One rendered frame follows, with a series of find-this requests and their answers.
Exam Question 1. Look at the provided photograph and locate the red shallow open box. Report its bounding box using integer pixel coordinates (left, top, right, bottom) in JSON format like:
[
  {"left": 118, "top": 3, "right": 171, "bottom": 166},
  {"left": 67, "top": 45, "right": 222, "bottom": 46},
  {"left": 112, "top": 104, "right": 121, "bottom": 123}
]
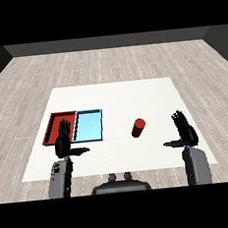
[{"left": 39, "top": 110, "right": 81, "bottom": 147}]

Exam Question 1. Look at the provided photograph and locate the dark grey robot body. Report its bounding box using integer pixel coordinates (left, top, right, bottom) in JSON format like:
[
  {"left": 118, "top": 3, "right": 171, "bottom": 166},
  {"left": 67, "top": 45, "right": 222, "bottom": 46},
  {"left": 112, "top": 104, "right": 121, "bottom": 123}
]
[{"left": 88, "top": 169, "right": 153, "bottom": 197}]

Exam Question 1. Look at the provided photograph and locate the red can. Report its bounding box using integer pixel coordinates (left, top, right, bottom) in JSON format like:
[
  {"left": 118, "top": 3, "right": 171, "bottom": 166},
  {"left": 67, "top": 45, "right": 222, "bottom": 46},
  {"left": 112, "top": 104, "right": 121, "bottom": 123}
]
[{"left": 130, "top": 117, "right": 147, "bottom": 139}]

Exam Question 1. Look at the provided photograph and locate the light blue shallow open box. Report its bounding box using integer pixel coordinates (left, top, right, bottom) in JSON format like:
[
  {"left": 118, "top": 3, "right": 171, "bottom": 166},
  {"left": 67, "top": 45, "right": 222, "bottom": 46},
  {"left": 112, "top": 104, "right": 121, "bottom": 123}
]
[{"left": 69, "top": 108, "right": 106, "bottom": 144}]

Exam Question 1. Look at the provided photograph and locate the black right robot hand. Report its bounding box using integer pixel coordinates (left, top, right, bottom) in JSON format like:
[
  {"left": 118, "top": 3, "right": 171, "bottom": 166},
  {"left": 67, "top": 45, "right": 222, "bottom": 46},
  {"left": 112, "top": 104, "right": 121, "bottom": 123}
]
[{"left": 159, "top": 108, "right": 200, "bottom": 150}]

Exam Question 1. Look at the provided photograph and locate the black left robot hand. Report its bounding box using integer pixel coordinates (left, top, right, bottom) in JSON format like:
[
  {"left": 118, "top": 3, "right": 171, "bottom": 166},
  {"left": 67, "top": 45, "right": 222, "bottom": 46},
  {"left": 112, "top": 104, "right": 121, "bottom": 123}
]
[{"left": 51, "top": 116, "right": 91, "bottom": 160}]

